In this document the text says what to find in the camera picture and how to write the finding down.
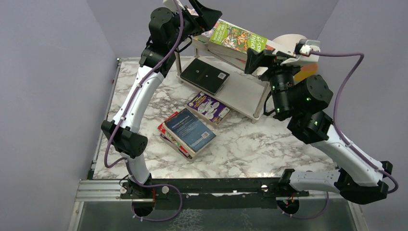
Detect pink floral book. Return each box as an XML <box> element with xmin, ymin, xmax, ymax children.
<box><xmin>185</xmin><ymin>8</ymin><xmax>224</xmax><ymax>44</ymax></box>

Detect green 65-storey treehouse book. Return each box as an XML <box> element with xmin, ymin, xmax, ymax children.
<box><xmin>209</xmin><ymin>20</ymin><xmax>273</xmax><ymax>52</ymax></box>

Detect blue orange sunset book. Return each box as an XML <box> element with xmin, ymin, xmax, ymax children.
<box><xmin>207</xmin><ymin>41</ymin><xmax>278</xmax><ymax>71</ymax></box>

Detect white two-tier shelf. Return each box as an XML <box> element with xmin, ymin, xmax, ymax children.
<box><xmin>192</xmin><ymin>19</ymin><xmax>276</xmax><ymax>123</ymax></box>

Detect dark green forest book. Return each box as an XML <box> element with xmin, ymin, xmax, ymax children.
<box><xmin>180</xmin><ymin>58</ymin><xmax>230</xmax><ymax>95</ymax></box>

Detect purple cartoon book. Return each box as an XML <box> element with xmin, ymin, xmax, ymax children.
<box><xmin>186</xmin><ymin>91</ymin><xmax>231</xmax><ymax>128</ymax></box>

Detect dark blue Nineteen Eighty-Four book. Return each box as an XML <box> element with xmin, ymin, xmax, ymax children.
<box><xmin>163</xmin><ymin>108</ymin><xmax>216</xmax><ymax>159</ymax></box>

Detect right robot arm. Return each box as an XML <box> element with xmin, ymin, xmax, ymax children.
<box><xmin>244</xmin><ymin>49</ymin><xmax>393</xmax><ymax>205</ymax></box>

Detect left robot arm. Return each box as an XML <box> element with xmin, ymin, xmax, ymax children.
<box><xmin>101</xmin><ymin>0</ymin><xmax>222</xmax><ymax>195</ymax></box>

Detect red bottom books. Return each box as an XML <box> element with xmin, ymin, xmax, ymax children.
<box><xmin>157</xmin><ymin>111</ymin><xmax>197</xmax><ymax>161</ymax></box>

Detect round wooden drawer box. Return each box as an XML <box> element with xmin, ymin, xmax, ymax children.
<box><xmin>272</xmin><ymin>34</ymin><xmax>321</xmax><ymax>84</ymax></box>

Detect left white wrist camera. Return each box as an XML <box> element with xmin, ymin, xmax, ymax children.
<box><xmin>163</xmin><ymin>0</ymin><xmax>185</xmax><ymax>13</ymax></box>

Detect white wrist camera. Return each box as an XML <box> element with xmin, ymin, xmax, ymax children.
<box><xmin>163</xmin><ymin>0</ymin><xmax>185</xmax><ymax>13</ymax></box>
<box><xmin>283</xmin><ymin>39</ymin><xmax>321</xmax><ymax>67</ymax></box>

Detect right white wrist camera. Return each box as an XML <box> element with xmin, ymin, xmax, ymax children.
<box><xmin>283</xmin><ymin>39</ymin><xmax>321</xmax><ymax>67</ymax></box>

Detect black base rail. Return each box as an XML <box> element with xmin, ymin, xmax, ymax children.
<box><xmin>86</xmin><ymin>177</ymin><xmax>310</xmax><ymax>211</ymax></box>

